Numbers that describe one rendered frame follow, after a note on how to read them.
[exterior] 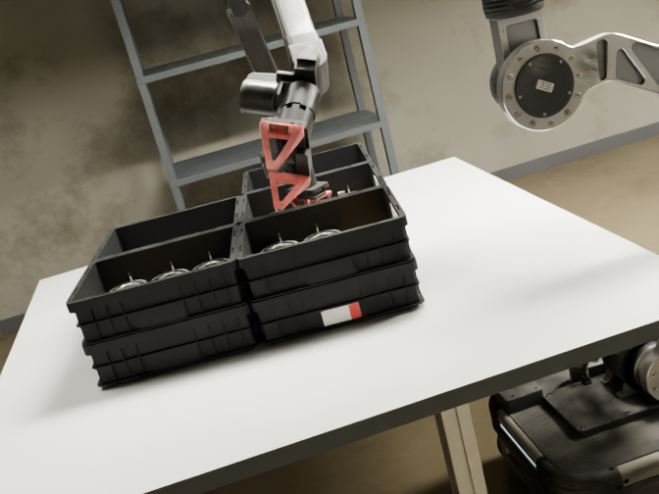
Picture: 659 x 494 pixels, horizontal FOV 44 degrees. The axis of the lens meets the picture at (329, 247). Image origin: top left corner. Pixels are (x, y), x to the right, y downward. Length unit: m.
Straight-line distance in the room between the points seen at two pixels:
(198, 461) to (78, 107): 3.29
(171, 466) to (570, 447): 1.04
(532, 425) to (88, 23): 3.25
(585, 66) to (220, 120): 3.02
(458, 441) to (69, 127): 3.40
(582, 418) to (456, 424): 0.62
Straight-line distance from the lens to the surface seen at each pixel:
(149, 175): 4.69
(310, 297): 1.87
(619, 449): 2.15
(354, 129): 4.14
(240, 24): 2.01
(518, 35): 1.93
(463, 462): 1.72
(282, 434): 1.57
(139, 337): 1.93
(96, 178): 4.70
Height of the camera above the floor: 1.49
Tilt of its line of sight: 19 degrees down
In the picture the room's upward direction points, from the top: 15 degrees counter-clockwise
